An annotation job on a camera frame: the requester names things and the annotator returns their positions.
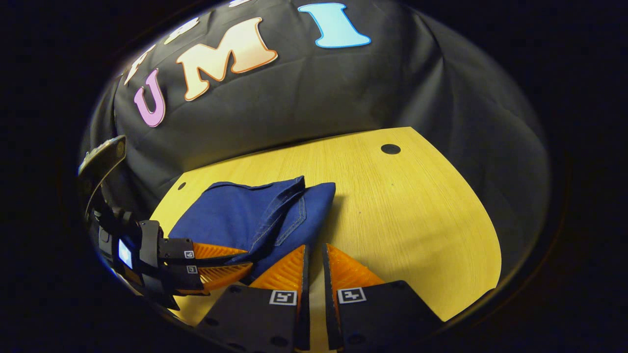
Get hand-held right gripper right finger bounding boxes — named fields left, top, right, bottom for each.
left=322, top=244, right=445, bottom=352

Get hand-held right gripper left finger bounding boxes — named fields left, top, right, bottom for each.
left=196, top=244, right=311, bottom=352

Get blue jeans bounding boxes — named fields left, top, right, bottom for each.
left=168, top=176, right=337, bottom=285

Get black backdrop cloth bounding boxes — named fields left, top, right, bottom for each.
left=78, top=0, right=550, bottom=275

